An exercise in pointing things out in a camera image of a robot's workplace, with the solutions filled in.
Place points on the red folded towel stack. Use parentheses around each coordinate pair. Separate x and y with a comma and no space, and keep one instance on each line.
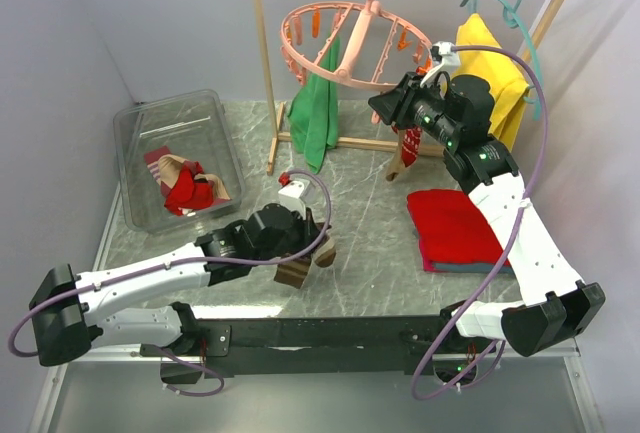
(453,236)

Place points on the pink round clip hanger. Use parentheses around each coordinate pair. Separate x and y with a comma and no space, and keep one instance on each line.
(338,55)

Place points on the brown sock pair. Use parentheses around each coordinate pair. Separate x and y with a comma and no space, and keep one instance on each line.
(294,273)

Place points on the yellow hanging cloth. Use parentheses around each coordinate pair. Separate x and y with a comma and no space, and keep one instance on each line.
(508,86)

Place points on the green hanging cloth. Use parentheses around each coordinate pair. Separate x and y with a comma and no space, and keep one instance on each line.
(314,121)

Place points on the teal plastic hanger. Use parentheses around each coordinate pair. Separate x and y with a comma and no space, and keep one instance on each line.
(513,21)

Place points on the black base bar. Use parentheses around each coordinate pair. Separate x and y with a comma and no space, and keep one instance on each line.
(260,346)

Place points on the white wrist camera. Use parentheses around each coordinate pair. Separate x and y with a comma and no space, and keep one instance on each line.
(294,194)
(444,58)

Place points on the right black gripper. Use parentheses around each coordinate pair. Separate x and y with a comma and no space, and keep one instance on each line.
(388,105)

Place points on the clear plastic bin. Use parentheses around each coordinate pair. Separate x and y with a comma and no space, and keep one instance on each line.
(192,126)

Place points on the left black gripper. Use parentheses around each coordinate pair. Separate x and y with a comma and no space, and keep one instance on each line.
(310,232)

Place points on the red patterned sock pair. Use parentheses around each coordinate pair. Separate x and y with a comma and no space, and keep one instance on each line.
(408,143)

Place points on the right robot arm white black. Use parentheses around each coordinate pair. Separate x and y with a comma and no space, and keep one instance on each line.
(556,304)

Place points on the red sock front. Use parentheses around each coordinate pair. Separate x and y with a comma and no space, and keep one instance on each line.
(179,211)

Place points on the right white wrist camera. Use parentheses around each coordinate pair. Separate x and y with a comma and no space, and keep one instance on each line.
(444,58)

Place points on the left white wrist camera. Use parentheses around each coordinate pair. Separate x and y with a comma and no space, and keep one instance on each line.
(294,194)

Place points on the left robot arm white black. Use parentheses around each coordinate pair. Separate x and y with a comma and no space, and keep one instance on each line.
(73,313)

